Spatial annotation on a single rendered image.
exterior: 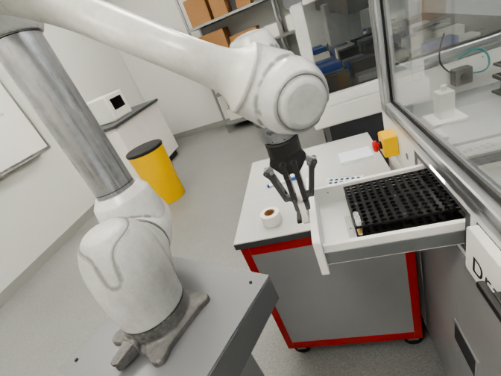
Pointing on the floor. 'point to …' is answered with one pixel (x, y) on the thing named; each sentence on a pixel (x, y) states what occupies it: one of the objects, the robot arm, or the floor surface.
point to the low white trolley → (323, 309)
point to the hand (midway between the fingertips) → (303, 209)
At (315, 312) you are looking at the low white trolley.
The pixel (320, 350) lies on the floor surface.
